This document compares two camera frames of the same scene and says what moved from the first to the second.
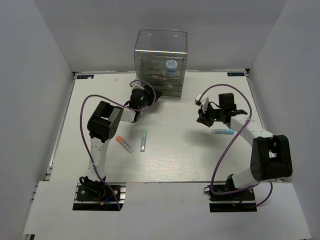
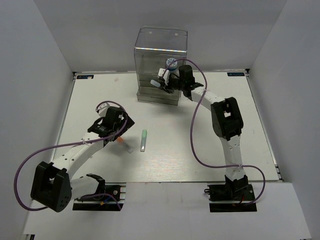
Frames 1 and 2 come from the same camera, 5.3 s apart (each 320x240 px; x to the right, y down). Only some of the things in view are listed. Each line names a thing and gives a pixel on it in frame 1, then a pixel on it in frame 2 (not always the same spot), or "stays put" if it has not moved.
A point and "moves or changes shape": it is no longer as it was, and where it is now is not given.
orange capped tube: [126, 146] stays put
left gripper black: [154, 95] → [129, 124]
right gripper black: [203, 117] → [168, 88]
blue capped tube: [225, 131] moves or changes shape
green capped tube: [143, 140] stays put
